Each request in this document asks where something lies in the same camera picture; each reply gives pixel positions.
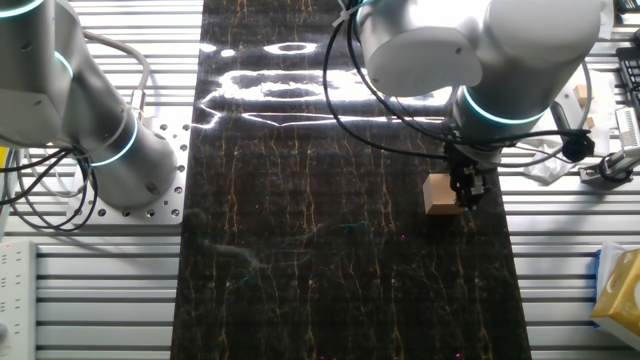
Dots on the black gold-veined marble mat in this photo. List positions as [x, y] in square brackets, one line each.
[325, 250]

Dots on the small wooden cube block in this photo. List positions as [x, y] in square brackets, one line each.
[440, 195]

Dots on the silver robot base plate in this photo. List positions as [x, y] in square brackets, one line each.
[165, 210]

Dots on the yellow tissue pack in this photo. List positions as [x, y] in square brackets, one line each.
[622, 295]

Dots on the white power strip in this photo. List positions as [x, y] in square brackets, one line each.
[17, 300]

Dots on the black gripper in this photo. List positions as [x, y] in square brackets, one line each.
[465, 160]

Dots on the small silver camera mount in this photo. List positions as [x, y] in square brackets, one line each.
[617, 162]

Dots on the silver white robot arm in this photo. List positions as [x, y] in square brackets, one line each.
[525, 50]

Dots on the crumpled white tissue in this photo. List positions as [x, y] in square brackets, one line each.
[545, 172]

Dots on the black keyboard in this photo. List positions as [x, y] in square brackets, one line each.
[631, 75]

